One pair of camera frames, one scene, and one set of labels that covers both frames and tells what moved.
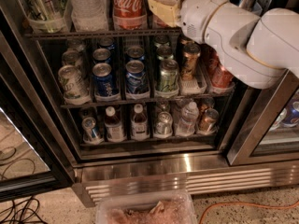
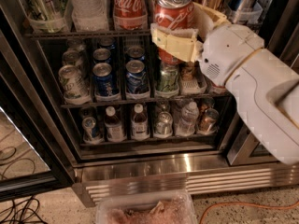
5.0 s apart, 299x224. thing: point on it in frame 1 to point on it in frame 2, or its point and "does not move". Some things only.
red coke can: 129,8 does not move
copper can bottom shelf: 208,123 does not move
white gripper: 196,15 to 230,52
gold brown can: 190,61 does not move
